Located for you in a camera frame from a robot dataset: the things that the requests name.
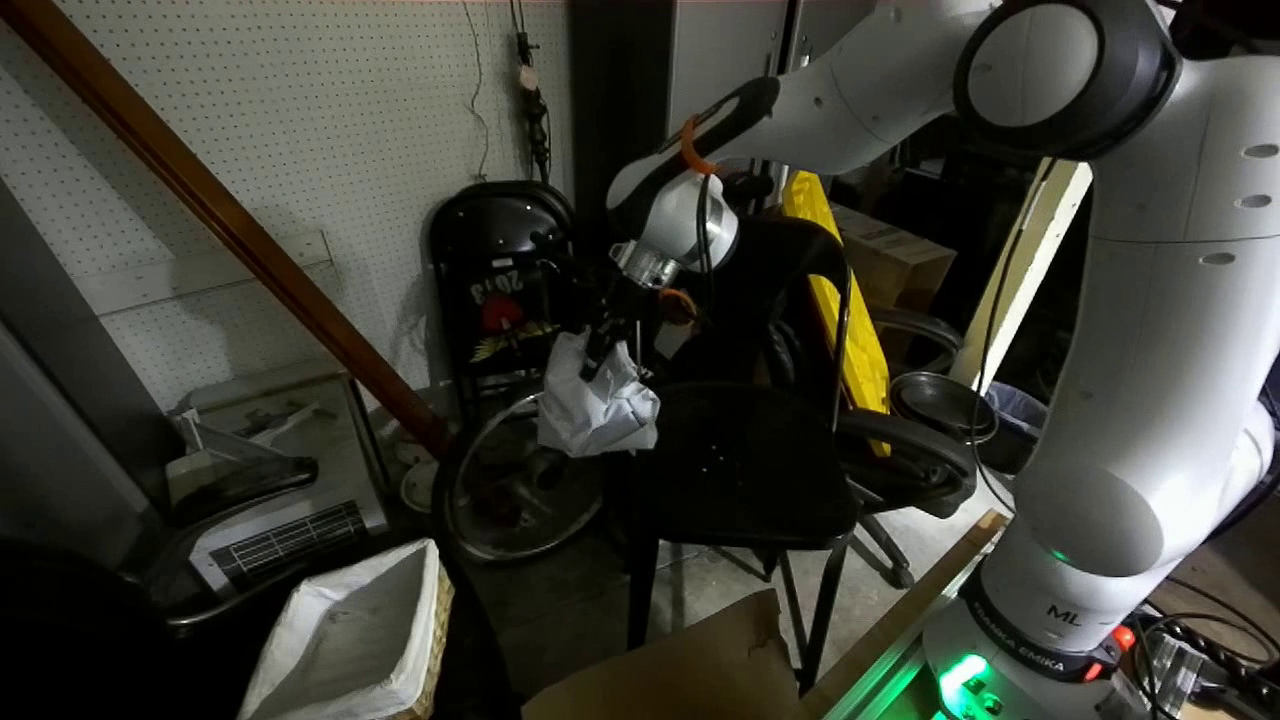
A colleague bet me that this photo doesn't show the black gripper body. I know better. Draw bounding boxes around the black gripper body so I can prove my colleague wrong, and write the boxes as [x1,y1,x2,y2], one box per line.
[581,267,676,347]

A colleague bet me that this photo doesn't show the white plastic bag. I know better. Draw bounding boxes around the white plastic bag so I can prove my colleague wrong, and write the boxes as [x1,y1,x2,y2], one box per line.
[533,330,663,461]

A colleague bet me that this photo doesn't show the black metal folding chair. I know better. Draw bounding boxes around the black metal folding chair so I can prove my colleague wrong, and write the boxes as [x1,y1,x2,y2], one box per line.
[426,175,596,425]

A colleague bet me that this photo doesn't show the black office chair base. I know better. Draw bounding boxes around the black office chair base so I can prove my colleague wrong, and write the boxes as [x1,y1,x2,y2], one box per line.
[836,406,984,591]

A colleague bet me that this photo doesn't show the white lined basket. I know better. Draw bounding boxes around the white lined basket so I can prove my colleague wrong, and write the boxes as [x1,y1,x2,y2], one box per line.
[234,538,460,720]

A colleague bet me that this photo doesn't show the round metal wheel rim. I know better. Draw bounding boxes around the round metal wheel rim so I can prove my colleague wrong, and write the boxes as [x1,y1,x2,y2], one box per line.
[435,384,632,563]

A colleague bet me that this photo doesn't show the black vertical pillar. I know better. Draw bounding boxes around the black vertical pillar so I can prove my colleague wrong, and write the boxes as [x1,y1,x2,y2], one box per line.
[567,0,681,205]

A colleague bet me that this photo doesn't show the yellow floor sign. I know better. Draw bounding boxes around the yellow floor sign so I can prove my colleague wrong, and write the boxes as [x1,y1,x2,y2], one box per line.
[776,170,896,461]

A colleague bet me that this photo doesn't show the brown cardboard box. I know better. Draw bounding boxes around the brown cardboard box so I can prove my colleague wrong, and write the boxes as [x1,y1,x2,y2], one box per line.
[836,205,961,330]

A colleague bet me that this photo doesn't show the brown cardboard sheet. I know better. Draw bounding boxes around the brown cardboard sheet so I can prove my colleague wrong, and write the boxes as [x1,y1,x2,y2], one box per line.
[515,590,808,720]

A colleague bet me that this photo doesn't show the white heater appliance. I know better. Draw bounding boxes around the white heater appliance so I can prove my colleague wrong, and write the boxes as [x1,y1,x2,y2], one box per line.
[165,377,390,607]

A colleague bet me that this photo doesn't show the light wooden plank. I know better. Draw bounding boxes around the light wooden plank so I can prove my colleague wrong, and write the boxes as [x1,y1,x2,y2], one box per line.
[808,510,1012,720]

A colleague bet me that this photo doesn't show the brown wooden diagonal beam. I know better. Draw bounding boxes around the brown wooden diagonal beam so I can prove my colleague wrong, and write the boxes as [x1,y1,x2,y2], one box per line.
[0,0,455,457]

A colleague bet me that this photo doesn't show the blue bin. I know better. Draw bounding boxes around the blue bin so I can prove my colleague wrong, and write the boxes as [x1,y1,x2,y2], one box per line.
[988,377,1056,453]

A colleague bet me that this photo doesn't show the orange cable strap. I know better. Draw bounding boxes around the orange cable strap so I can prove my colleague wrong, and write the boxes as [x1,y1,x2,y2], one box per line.
[670,117,728,179]

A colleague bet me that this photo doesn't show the hanging wall cables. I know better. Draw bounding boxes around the hanging wall cables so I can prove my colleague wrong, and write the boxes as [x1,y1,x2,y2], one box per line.
[500,0,560,188]

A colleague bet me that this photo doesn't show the light wooden post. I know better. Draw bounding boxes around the light wooden post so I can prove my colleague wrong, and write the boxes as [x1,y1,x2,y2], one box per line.
[947,156,1095,402]

